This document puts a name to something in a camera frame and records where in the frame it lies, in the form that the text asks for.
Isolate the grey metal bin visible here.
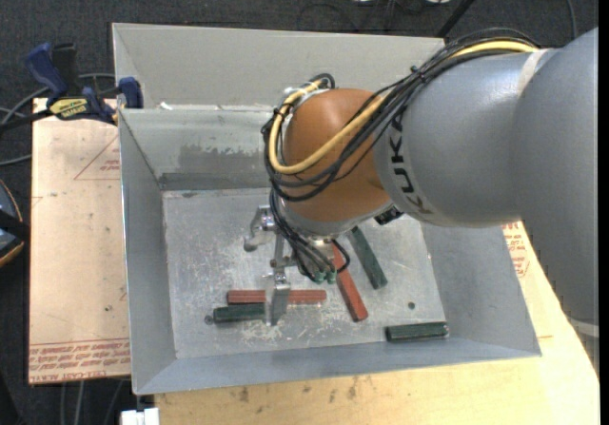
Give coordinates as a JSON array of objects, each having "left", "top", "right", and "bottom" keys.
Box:
[{"left": 111, "top": 22, "right": 543, "bottom": 396}]

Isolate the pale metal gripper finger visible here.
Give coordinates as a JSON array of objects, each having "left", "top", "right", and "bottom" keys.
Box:
[
  {"left": 263, "top": 272, "right": 279, "bottom": 327},
  {"left": 276, "top": 270, "right": 292, "bottom": 318}
]

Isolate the brown cardboard board, red print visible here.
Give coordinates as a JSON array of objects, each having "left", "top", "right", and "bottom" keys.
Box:
[{"left": 28, "top": 96, "right": 133, "bottom": 387}]

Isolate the dark green flat block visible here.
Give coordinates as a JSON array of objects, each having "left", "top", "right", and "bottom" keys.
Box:
[
  {"left": 348, "top": 224, "right": 389, "bottom": 292},
  {"left": 211, "top": 304, "right": 268, "bottom": 324},
  {"left": 384, "top": 320, "right": 451, "bottom": 343}
]

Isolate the red-brown flat block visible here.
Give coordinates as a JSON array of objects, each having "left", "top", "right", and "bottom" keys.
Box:
[
  {"left": 226, "top": 288, "right": 328, "bottom": 307},
  {"left": 329, "top": 241, "right": 370, "bottom": 324}
]

